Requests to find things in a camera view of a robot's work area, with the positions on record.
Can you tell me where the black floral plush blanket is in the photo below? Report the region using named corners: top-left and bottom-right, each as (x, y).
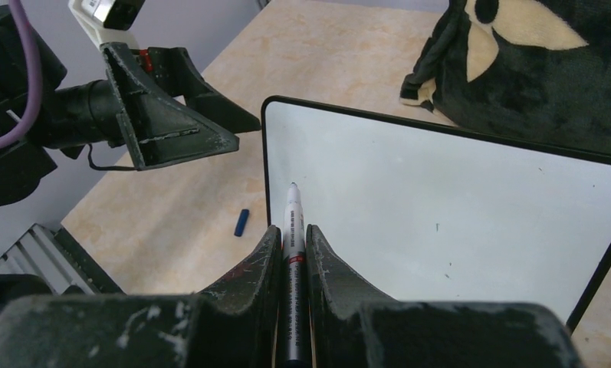
top-left (399, 1), bottom-right (611, 155)

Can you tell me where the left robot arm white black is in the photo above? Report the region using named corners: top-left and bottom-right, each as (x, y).
top-left (0, 1), bottom-right (261, 207)

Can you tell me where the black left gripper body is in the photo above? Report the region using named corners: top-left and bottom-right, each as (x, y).
top-left (100, 42), bottom-right (194, 170)

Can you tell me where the white marker pen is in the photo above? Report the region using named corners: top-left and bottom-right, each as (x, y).
top-left (275, 182), bottom-right (313, 367)

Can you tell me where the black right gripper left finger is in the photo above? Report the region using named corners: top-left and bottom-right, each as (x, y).
top-left (0, 228), bottom-right (280, 367)

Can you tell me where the small black-framed whiteboard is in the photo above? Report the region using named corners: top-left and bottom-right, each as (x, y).
top-left (261, 96), bottom-right (611, 329)

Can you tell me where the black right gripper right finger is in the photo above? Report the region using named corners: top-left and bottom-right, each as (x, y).
top-left (306, 225), bottom-right (582, 367)

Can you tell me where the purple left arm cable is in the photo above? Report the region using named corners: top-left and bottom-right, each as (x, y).
top-left (0, 0), bottom-right (44, 155)

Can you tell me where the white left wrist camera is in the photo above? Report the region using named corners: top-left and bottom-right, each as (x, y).
top-left (67, 0), bottom-right (145, 50)

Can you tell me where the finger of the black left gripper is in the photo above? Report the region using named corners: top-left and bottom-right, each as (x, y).
top-left (101, 43), bottom-right (241, 170)
top-left (157, 48), bottom-right (261, 134)

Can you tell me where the blue marker cap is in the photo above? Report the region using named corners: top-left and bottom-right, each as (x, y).
top-left (234, 209), bottom-right (250, 237)

